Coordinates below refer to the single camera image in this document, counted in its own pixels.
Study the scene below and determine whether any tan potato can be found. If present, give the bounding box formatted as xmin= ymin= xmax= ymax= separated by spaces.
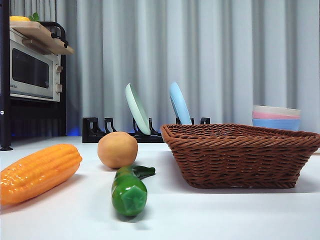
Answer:
xmin=97 ymin=131 xmax=139 ymax=169

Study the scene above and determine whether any green cucumber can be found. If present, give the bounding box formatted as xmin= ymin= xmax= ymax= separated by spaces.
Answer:
xmin=111 ymin=164 xmax=156 ymax=217

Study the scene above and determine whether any brown wicker basket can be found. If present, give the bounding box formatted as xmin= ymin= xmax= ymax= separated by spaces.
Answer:
xmin=159 ymin=123 xmax=320 ymax=190

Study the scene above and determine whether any orange plastic corn cob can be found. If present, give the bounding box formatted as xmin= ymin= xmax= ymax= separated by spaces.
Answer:
xmin=0 ymin=143 xmax=83 ymax=207

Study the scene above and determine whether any pale blue plate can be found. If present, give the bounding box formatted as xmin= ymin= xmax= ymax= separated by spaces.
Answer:
xmin=169 ymin=81 xmax=193 ymax=125

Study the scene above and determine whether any pale green plate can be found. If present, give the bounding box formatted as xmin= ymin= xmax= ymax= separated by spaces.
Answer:
xmin=124 ymin=82 xmax=152 ymax=136

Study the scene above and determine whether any black dish rack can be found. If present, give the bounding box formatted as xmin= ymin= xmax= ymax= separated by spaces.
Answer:
xmin=81 ymin=116 xmax=211 ymax=144

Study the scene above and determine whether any grey curtain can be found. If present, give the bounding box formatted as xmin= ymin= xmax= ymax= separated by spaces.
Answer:
xmin=9 ymin=0 xmax=320 ymax=138

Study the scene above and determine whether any pink bowl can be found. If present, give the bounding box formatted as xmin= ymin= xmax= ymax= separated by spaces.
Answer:
xmin=252 ymin=111 xmax=301 ymax=120

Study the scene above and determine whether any blue bowl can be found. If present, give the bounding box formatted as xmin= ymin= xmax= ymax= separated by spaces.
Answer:
xmin=251 ymin=118 xmax=301 ymax=132

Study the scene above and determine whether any cream bowl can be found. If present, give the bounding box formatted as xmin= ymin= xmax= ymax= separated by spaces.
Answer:
xmin=252 ymin=105 xmax=301 ymax=117

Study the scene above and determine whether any white toaster oven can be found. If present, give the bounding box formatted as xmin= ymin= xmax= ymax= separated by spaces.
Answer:
xmin=9 ymin=27 xmax=62 ymax=103

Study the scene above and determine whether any wooden cutting board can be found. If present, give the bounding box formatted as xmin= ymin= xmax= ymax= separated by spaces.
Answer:
xmin=9 ymin=20 xmax=75 ymax=56

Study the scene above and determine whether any yellow fruit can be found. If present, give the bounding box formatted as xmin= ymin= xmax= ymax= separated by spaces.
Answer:
xmin=9 ymin=15 xmax=31 ymax=23

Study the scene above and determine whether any black metal shelf frame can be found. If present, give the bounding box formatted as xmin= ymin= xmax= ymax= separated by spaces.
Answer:
xmin=0 ymin=0 xmax=68 ymax=152

